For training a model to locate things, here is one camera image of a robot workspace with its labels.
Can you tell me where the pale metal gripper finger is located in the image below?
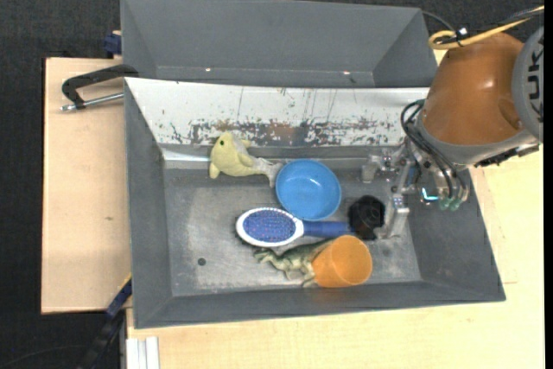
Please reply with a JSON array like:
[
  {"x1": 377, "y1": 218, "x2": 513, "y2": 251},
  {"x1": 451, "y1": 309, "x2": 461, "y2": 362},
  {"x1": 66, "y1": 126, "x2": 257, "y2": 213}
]
[
  {"x1": 381, "y1": 194, "x2": 411, "y2": 240},
  {"x1": 360, "y1": 152, "x2": 395, "y2": 183}
]

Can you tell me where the black round ribbed cap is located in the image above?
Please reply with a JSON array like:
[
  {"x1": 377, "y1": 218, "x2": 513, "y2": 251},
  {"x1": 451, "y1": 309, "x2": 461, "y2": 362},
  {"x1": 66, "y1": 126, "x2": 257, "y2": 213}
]
[{"x1": 347, "y1": 194, "x2": 387, "y2": 242}]

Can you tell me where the blue plastic bowl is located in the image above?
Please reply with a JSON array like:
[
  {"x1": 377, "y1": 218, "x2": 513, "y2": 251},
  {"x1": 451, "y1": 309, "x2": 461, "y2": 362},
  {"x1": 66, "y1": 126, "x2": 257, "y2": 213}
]
[{"x1": 275, "y1": 158, "x2": 343, "y2": 222}]

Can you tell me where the orange plastic cup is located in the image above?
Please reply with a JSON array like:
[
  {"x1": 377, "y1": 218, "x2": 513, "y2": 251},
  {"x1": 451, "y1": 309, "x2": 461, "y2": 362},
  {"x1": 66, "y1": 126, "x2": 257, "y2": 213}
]
[{"x1": 310, "y1": 234, "x2": 374, "y2": 289}]

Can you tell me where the green toy dinosaur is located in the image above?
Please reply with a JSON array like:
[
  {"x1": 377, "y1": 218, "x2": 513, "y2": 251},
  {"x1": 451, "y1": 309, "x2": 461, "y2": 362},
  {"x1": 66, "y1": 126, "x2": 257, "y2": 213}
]
[{"x1": 252, "y1": 239, "x2": 332, "y2": 289}]

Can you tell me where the blue and white hairbrush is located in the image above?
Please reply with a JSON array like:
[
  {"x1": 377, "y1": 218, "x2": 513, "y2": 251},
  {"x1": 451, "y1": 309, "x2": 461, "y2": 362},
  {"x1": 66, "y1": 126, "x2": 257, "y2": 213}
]
[{"x1": 235, "y1": 207, "x2": 354, "y2": 248}]

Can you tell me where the yellow plush dolphin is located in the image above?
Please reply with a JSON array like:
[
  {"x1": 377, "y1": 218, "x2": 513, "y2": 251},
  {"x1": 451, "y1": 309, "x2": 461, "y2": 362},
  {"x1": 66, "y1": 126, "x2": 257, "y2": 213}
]
[{"x1": 208, "y1": 131, "x2": 284, "y2": 188}]

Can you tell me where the grey metal bin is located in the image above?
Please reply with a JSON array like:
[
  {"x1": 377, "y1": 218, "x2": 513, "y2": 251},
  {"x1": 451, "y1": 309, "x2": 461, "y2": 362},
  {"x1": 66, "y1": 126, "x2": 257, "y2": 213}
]
[{"x1": 118, "y1": 0, "x2": 507, "y2": 330}]

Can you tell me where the pale brown flat board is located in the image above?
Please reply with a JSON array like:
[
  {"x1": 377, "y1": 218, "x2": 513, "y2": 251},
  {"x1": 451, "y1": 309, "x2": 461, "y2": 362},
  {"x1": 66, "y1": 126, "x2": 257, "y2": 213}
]
[{"x1": 41, "y1": 55, "x2": 133, "y2": 315}]

